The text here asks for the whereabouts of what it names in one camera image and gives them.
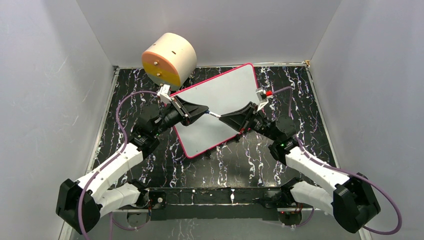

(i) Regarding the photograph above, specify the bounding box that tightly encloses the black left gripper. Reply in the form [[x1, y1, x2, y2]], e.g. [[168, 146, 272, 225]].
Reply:
[[152, 96, 209, 137]]

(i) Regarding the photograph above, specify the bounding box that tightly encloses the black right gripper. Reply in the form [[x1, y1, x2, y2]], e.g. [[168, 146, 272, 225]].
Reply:
[[219, 102, 279, 142]]

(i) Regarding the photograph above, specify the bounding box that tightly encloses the white whiteboard marker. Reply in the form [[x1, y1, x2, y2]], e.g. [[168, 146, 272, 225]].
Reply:
[[206, 111, 221, 119]]

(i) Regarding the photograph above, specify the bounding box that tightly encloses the pink framed whiteboard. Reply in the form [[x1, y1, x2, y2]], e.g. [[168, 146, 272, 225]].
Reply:
[[173, 63, 258, 158]]

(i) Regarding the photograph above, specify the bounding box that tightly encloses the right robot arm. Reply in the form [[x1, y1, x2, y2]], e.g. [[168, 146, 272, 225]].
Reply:
[[218, 102, 381, 233]]

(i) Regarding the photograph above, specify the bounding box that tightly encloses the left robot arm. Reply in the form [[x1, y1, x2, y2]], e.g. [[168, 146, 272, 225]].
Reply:
[[55, 96, 209, 237]]

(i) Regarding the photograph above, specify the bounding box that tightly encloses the black whiteboard stand foot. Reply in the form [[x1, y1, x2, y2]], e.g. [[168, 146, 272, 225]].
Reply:
[[205, 150, 212, 159], [233, 134, 241, 142]]

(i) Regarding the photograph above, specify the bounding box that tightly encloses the round pastel drawer cabinet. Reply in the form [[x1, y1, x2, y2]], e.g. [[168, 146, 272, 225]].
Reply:
[[141, 32, 198, 91]]

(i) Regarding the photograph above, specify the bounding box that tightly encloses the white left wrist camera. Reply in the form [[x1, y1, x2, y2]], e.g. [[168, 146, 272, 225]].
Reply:
[[156, 84, 172, 105]]

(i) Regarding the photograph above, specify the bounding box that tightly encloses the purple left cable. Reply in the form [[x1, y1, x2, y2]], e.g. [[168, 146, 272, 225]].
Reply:
[[76, 90, 163, 240]]

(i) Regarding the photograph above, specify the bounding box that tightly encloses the purple cable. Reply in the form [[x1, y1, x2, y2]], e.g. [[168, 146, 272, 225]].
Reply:
[[271, 86, 403, 236], [76, 90, 163, 240]]

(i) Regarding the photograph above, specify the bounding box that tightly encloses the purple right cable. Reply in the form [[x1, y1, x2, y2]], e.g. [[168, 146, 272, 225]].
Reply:
[[271, 86, 403, 236]]

